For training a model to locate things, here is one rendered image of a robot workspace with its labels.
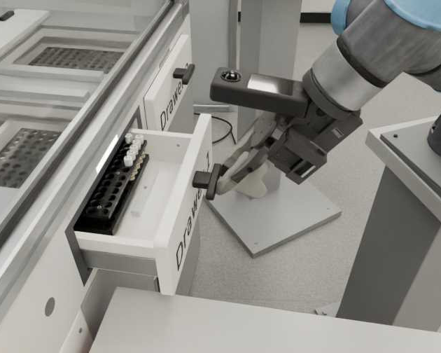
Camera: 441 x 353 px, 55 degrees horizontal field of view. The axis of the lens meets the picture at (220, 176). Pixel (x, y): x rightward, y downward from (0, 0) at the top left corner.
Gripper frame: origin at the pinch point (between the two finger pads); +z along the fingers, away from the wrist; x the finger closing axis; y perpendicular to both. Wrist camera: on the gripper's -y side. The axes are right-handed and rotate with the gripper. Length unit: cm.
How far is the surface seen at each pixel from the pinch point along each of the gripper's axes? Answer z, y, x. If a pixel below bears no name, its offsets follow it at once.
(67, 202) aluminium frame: 5.7, -16.0, -12.6
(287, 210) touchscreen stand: 64, 63, 84
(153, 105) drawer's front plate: 8.5, -12.1, 17.1
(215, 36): 56, 4, 162
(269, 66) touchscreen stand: 21, 17, 90
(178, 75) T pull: 8.3, -10.5, 30.1
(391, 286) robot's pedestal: 20, 62, 24
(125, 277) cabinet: 28.5, -0.3, -3.2
